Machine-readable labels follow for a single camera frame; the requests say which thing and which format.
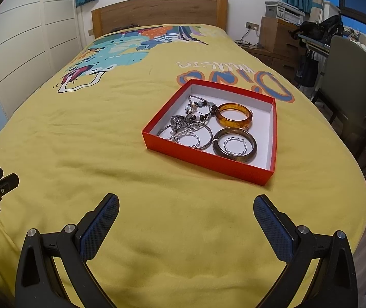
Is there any wooden headboard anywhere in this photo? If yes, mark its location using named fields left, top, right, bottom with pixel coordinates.
left=91, top=0, right=228, bottom=39

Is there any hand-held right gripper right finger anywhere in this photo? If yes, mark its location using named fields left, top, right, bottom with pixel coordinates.
left=254, top=194, right=359, bottom=308

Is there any dark horn bangle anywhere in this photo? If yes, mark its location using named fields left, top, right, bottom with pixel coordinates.
left=212, top=128, right=258, bottom=161

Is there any red cardboard box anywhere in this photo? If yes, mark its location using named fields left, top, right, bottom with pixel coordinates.
left=142, top=79, right=278, bottom=187

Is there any yellow printed blanket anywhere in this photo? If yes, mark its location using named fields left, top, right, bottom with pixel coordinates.
left=0, top=24, right=366, bottom=308

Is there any grey-green chair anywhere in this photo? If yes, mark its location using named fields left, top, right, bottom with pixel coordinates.
left=316, top=35, right=366, bottom=135

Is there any amber bangle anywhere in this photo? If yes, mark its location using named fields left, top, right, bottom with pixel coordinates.
left=215, top=103, right=253, bottom=129

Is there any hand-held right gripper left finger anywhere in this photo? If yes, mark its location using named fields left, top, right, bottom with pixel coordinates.
left=15, top=193, right=120, bottom=308

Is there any grey printer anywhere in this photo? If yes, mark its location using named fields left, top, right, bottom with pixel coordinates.
left=264, top=1, right=305, bottom=23

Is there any wooden drawer cabinet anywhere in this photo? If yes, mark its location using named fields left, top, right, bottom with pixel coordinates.
left=260, top=17, right=308, bottom=74

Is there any white wardrobe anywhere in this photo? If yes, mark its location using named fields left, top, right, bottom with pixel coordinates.
left=0, top=0, right=84, bottom=119

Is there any twisted silver ring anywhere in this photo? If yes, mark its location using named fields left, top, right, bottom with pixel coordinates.
left=224, top=136, right=248, bottom=155
left=178, top=133, right=201, bottom=148

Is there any beaded bracelet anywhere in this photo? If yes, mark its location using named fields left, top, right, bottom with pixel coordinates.
left=184, top=94, right=219, bottom=119

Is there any black hanging bag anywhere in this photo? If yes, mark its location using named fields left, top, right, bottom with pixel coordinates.
left=295, top=51, right=320, bottom=87

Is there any silver filigree ring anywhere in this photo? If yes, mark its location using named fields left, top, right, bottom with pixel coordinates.
left=170, top=114, right=209, bottom=132

